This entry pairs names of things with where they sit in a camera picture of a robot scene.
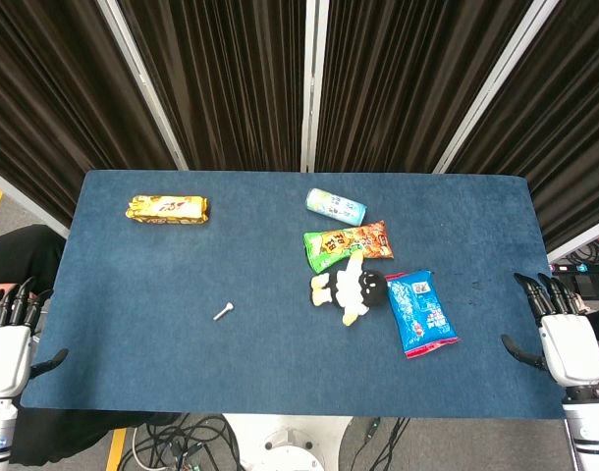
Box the person's black trouser leg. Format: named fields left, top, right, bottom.
left=0, top=224, right=67, bottom=301

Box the green orange snack bag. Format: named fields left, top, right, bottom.
left=302, top=220, right=396, bottom=275

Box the dark brown curtain panel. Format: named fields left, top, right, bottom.
left=314, top=0, right=534, bottom=174
left=117, top=0, right=308, bottom=173
left=0, top=0, right=179, bottom=228
left=446, top=0, right=599, bottom=252

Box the blue table cloth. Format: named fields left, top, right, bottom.
left=19, top=169, right=569, bottom=420

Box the light blue drink can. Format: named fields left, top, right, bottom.
left=305, top=187, right=368, bottom=227

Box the power strip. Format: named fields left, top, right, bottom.
left=548, top=262, right=599, bottom=277

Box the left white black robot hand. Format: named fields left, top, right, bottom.
left=0, top=276, right=69, bottom=399

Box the black cable bundle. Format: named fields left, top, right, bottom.
left=131, top=414, right=238, bottom=471

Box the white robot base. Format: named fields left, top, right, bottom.
left=222, top=414, right=353, bottom=471

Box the blue snack bag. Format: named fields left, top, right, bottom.
left=384, top=269, right=461, bottom=361

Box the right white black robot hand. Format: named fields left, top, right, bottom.
left=500, top=272, right=599, bottom=389

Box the yellow snack pack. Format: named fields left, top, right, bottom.
left=125, top=194, right=212, bottom=227

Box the white frame bar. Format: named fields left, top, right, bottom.
left=546, top=227, right=599, bottom=264
left=0, top=163, right=72, bottom=239

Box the white frame post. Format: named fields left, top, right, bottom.
left=94, top=0, right=190, bottom=172
left=432, top=0, right=562, bottom=175
left=299, top=0, right=331, bottom=174

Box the black white plush toy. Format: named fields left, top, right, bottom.
left=308, top=250, right=387, bottom=329

